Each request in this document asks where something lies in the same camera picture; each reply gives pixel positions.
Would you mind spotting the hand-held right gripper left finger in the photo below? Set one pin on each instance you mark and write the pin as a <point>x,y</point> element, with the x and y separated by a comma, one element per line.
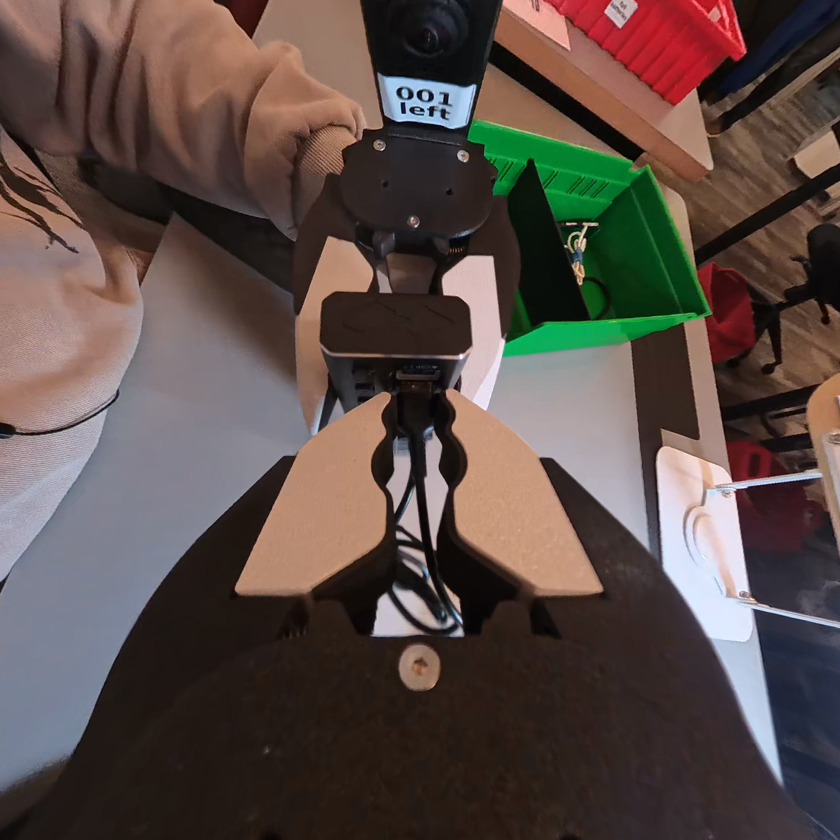
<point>321,518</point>

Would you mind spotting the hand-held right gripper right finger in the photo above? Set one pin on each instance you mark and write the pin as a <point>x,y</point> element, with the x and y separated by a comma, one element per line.
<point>512,518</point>

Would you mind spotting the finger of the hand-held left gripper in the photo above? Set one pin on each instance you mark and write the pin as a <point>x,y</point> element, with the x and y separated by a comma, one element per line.
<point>312,380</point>
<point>485,308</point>

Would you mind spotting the black multi-port USB hub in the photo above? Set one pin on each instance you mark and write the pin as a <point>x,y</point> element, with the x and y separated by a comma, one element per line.
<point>394,321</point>

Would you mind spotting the green plastic bin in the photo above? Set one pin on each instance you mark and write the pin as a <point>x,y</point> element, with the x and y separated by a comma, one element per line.
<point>643,262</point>

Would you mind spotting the person's left forearm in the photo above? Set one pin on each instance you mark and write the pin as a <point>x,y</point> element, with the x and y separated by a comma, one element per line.
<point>164,98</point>

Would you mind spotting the white base sign stand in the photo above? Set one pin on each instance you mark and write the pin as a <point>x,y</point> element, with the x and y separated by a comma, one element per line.
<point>702,499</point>

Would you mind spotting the wooden desk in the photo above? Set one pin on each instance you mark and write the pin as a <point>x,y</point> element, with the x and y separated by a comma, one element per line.
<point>623,124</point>

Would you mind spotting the red tote bag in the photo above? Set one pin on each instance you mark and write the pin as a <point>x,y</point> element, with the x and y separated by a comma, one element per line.
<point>725,315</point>
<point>774,499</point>

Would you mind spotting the person's torso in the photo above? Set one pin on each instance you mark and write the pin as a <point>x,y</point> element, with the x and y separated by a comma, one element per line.
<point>59,315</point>

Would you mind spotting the red plastic bin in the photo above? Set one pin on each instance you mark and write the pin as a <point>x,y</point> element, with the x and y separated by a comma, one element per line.
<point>656,46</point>

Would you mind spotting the black office chair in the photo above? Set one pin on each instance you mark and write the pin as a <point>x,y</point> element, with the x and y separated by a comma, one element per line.
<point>823,262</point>

